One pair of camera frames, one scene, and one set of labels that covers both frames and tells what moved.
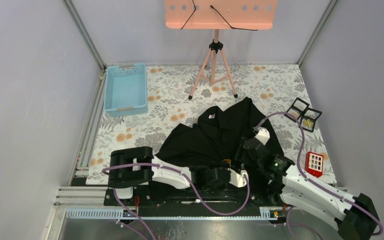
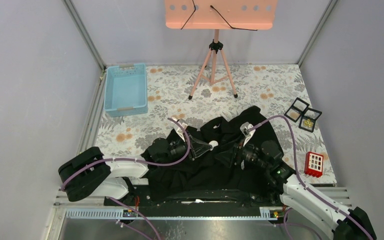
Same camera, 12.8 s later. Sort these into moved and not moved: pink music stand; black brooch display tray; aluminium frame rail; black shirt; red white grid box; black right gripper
Moved: black shirt; black right gripper
Not moved: black brooch display tray; pink music stand; red white grid box; aluminium frame rail
